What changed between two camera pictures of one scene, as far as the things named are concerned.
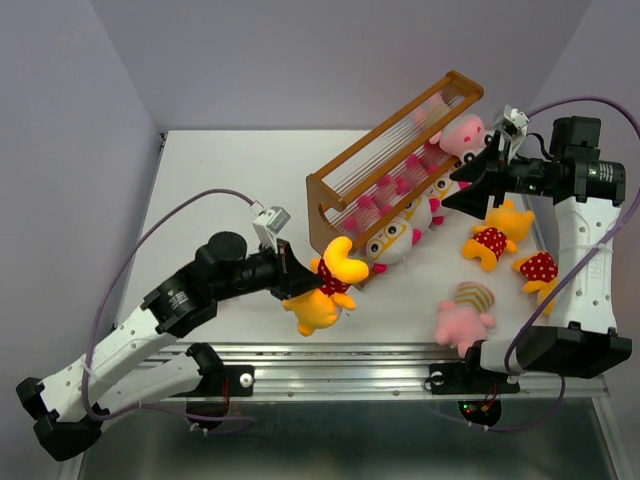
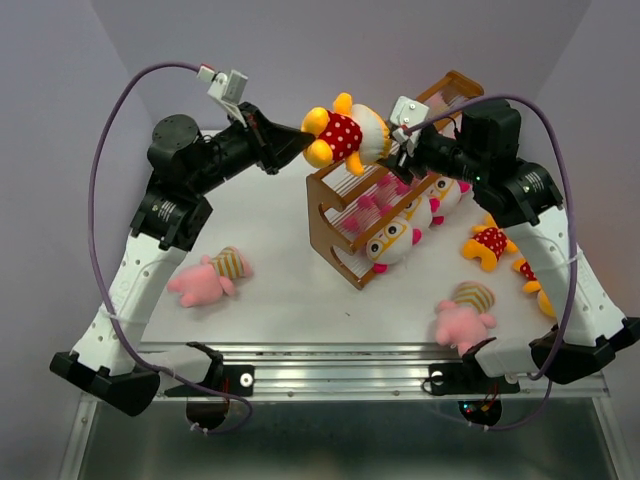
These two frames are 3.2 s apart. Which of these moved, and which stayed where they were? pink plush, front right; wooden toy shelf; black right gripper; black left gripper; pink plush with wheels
Moved: black right gripper; black left gripper; pink plush with wheels
Stayed: pink plush, front right; wooden toy shelf
